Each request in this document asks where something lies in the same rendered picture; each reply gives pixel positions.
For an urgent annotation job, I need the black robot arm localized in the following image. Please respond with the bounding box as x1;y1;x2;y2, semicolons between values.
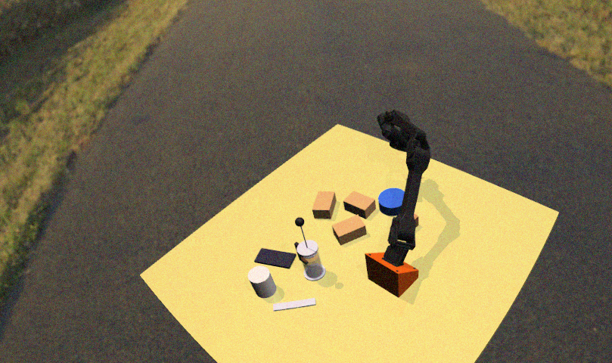
377;110;430;267

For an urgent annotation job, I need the dark grey flat rectangular mat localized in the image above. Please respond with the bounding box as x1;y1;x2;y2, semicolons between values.
254;248;296;268

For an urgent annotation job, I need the glass french press with black plunger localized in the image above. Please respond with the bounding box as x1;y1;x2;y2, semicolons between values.
294;217;326;281

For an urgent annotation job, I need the grey cylinder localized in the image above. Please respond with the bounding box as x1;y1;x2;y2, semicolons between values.
248;266;276;298

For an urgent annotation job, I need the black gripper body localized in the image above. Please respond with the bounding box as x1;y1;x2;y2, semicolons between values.
390;131;422;150

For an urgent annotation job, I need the blue short cylinder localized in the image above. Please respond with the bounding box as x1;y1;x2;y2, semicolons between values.
378;188;404;216

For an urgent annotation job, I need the white flat bar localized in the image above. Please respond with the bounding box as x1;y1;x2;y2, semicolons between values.
273;298;316;311

